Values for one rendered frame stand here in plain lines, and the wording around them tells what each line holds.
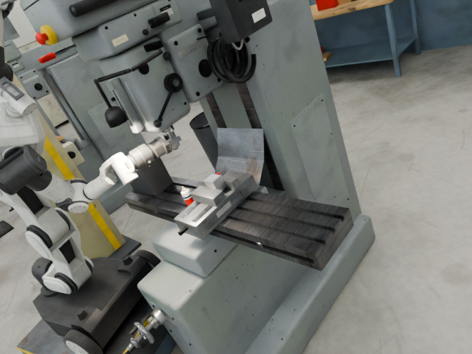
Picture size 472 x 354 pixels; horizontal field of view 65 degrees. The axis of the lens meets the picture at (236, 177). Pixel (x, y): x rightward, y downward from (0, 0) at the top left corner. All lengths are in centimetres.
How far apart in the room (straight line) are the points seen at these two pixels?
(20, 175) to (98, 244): 205
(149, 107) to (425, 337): 162
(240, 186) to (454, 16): 420
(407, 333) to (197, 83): 152
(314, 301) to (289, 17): 139
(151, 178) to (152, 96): 59
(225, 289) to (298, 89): 97
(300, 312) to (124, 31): 149
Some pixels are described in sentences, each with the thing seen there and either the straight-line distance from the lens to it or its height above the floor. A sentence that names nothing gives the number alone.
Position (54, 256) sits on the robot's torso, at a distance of 200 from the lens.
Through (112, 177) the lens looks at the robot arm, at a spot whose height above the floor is 121.
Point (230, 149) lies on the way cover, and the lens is 189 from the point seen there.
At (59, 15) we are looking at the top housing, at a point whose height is 179.
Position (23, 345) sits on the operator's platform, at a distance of 261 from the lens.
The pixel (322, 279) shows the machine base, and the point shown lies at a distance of 212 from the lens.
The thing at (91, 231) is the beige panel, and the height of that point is 32.
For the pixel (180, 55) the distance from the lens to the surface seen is 148.
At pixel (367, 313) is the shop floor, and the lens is 219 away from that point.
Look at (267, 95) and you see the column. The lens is 165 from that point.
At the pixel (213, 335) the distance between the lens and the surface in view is 177.
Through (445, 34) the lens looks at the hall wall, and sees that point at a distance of 541.
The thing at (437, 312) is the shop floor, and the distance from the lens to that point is 218.
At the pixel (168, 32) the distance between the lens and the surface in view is 148.
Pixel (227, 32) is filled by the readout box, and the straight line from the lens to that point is 137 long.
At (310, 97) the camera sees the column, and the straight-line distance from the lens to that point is 190.
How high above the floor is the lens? 174
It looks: 28 degrees down
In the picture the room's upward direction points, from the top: 23 degrees counter-clockwise
